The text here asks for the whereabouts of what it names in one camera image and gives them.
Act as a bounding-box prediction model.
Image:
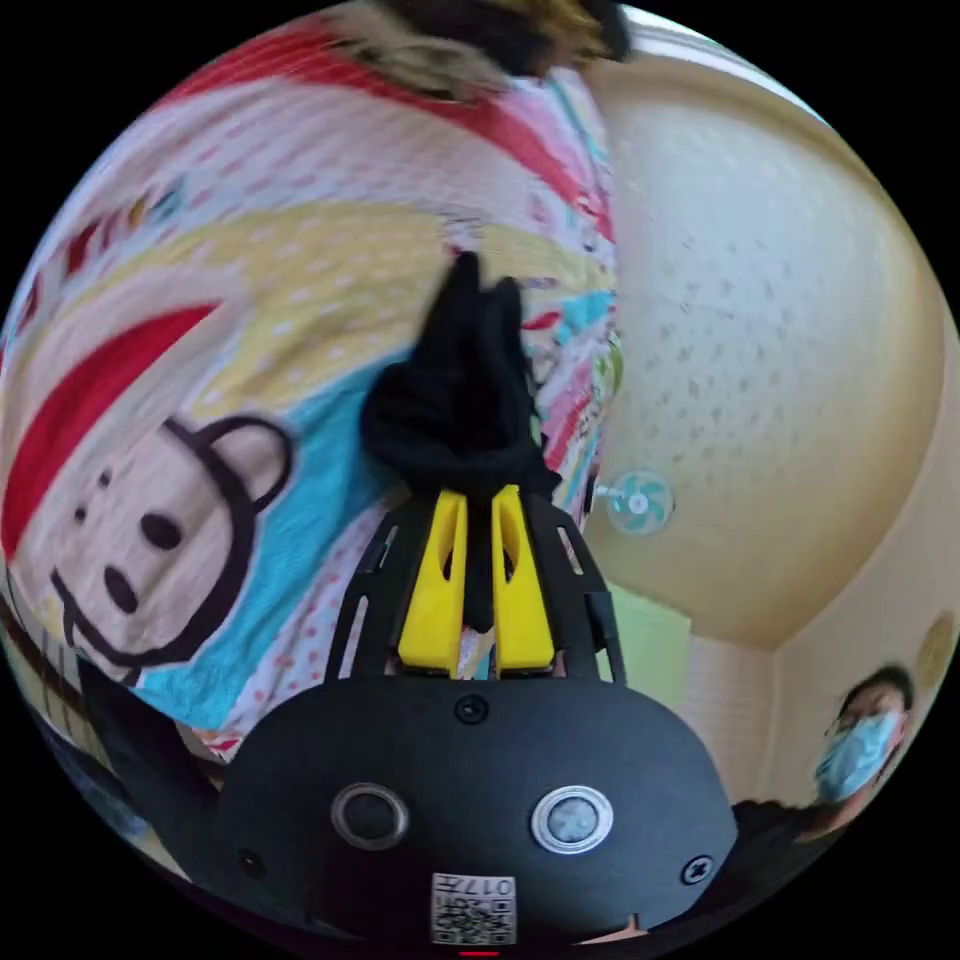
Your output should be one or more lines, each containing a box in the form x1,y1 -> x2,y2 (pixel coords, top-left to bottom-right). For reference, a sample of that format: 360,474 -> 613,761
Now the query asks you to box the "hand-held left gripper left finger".
396,489 -> 469,671

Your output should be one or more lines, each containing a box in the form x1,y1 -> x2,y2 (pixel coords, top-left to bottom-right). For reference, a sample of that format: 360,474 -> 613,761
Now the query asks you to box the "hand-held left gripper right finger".
491,484 -> 556,674

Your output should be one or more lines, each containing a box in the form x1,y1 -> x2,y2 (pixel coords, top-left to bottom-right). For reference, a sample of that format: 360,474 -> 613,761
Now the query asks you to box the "black long sleeve shirt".
362,251 -> 564,633

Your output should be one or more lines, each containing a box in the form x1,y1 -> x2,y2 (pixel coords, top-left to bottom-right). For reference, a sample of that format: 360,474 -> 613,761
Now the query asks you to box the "bed with colourful printed sheet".
0,8 -> 625,760

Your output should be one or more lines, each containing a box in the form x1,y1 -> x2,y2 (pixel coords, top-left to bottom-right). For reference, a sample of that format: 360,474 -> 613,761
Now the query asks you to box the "person's body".
704,663 -> 920,913

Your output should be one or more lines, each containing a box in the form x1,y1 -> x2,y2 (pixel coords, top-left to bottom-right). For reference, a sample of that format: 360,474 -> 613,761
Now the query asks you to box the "pile of clothes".
329,0 -> 633,104

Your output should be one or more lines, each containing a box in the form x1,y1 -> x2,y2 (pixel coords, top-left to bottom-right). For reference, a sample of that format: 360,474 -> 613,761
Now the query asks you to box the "small teal wall fan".
592,469 -> 676,538

